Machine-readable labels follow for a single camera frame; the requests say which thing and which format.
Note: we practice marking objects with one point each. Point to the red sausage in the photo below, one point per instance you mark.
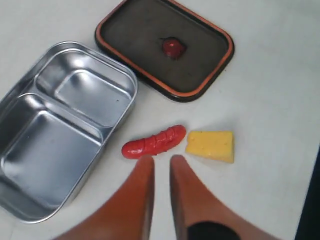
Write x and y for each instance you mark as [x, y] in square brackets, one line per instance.
[154, 144]

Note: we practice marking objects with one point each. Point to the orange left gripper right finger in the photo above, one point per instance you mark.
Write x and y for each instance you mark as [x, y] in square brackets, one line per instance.
[197, 213]

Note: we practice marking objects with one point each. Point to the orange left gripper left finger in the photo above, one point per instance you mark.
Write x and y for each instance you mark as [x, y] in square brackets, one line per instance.
[127, 215]

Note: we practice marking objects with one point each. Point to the stainless steel lunch box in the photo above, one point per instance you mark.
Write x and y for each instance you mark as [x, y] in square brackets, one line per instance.
[54, 125]

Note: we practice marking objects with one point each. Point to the dark transparent lunch box lid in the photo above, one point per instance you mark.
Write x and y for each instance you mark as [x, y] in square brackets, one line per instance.
[171, 48]

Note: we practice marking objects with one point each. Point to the yellow cheese block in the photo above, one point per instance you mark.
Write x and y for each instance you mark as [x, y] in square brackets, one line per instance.
[214, 145]

